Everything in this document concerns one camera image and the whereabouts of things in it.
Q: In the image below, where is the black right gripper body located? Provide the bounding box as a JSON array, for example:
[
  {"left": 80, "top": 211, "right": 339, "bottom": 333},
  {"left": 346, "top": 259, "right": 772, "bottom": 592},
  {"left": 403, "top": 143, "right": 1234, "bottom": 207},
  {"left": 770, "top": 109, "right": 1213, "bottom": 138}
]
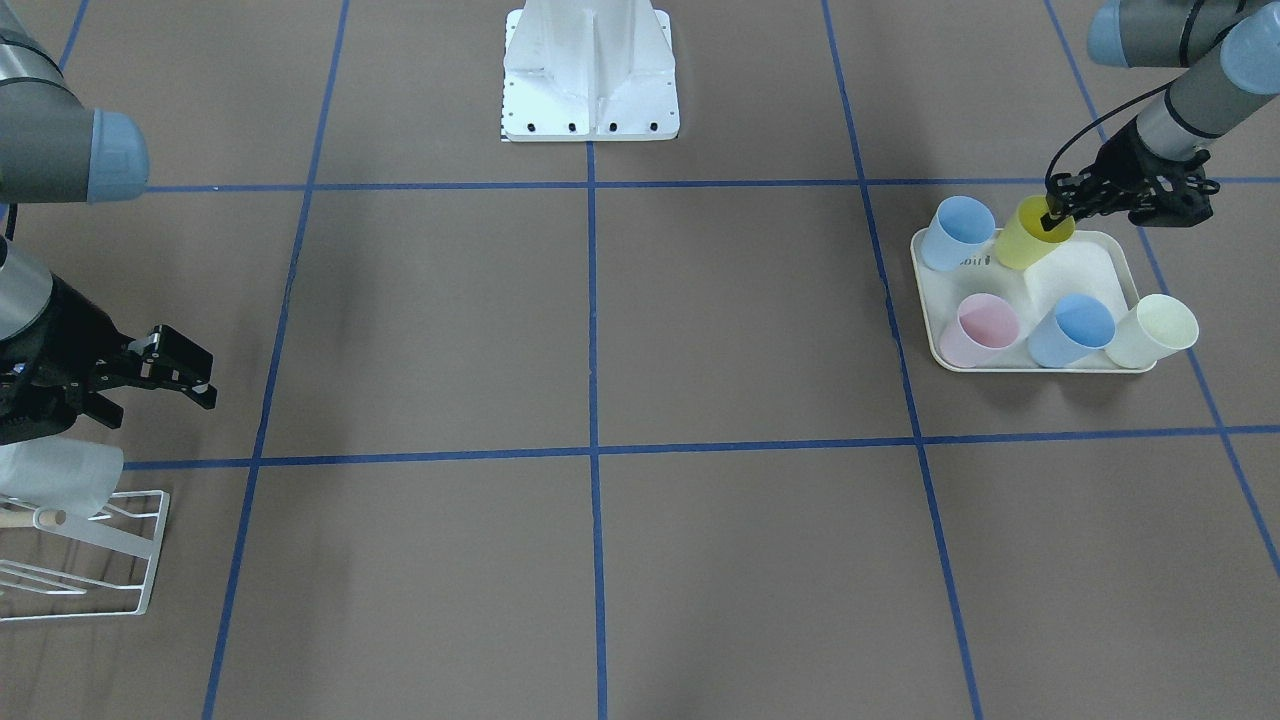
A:
[{"left": 1, "top": 275, "right": 131, "bottom": 445}]

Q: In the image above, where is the pink plastic cup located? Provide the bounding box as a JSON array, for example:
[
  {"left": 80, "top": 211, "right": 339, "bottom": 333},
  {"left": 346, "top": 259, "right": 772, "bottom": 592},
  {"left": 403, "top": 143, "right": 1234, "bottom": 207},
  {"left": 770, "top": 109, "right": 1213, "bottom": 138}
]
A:
[{"left": 937, "top": 293, "right": 1021, "bottom": 369}]

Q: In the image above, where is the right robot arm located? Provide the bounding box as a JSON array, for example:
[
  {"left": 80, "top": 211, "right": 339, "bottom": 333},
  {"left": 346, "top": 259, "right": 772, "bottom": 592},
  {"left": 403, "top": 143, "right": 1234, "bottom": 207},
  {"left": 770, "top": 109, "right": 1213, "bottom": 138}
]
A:
[{"left": 1, "top": 8, "right": 218, "bottom": 445}]

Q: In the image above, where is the grey plastic cup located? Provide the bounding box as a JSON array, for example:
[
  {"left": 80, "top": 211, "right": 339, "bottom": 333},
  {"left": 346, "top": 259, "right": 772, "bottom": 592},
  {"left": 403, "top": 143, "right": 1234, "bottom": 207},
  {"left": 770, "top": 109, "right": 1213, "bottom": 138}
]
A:
[{"left": 1, "top": 436, "right": 124, "bottom": 518}]

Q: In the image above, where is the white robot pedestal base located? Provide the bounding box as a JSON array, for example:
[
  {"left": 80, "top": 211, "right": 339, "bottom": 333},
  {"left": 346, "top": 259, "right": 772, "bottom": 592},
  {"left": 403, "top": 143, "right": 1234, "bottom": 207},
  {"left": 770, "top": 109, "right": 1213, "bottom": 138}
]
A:
[{"left": 500, "top": 1, "right": 681, "bottom": 143}]

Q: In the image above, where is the light blue cup back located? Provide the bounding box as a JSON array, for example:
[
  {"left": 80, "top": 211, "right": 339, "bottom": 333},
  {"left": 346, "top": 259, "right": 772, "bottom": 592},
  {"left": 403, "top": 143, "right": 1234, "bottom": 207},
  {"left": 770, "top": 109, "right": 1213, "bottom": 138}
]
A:
[{"left": 918, "top": 195, "right": 995, "bottom": 272}]

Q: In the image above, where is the light blue cup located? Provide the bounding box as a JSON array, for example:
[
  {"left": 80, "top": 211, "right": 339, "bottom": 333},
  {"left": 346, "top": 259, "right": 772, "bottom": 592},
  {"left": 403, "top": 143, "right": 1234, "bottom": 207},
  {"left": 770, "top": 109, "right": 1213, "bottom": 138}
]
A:
[
  {"left": 1027, "top": 293, "right": 1116, "bottom": 369},
  {"left": 918, "top": 195, "right": 995, "bottom": 272}
]

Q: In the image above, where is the light blue cup front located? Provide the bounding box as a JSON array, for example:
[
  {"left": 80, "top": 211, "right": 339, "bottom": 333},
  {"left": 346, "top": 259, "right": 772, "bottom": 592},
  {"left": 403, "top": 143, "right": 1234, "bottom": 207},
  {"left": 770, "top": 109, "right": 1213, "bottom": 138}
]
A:
[{"left": 1027, "top": 293, "right": 1116, "bottom": 369}]

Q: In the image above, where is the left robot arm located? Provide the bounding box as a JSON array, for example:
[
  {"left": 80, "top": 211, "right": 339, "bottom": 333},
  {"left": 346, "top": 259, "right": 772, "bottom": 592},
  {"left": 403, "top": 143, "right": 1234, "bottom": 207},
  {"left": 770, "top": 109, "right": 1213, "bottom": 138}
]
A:
[{"left": 1037, "top": 1, "right": 1279, "bottom": 231}]

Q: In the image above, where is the cream white plastic cup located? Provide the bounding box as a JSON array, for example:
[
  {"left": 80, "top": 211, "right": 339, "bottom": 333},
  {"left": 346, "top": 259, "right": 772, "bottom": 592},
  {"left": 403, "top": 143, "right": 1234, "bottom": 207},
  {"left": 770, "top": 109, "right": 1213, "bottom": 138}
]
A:
[{"left": 1103, "top": 293, "right": 1201, "bottom": 370}]

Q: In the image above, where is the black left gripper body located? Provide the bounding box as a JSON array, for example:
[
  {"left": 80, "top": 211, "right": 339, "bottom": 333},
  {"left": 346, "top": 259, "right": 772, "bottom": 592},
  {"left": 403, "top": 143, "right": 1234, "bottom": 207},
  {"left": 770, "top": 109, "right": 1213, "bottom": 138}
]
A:
[{"left": 1046, "top": 120, "right": 1220, "bottom": 228}]

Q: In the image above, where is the cream plastic tray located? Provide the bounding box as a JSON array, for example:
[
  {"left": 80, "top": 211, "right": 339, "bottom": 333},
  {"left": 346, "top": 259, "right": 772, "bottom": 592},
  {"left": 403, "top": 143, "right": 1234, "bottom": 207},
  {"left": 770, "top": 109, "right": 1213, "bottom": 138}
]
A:
[{"left": 910, "top": 228, "right": 1158, "bottom": 374}]

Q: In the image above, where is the yellow plastic cup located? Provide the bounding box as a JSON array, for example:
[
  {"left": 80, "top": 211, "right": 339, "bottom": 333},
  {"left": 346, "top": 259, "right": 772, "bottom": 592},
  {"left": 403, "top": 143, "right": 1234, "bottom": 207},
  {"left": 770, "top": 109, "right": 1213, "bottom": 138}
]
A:
[{"left": 993, "top": 195, "right": 1076, "bottom": 270}]

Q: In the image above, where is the white wire cup rack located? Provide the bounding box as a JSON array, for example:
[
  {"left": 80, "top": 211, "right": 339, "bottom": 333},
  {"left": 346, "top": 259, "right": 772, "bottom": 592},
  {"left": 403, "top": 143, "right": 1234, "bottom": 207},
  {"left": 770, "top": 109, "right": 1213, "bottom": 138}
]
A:
[{"left": 1, "top": 489, "right": 172, "bottom": 625}]

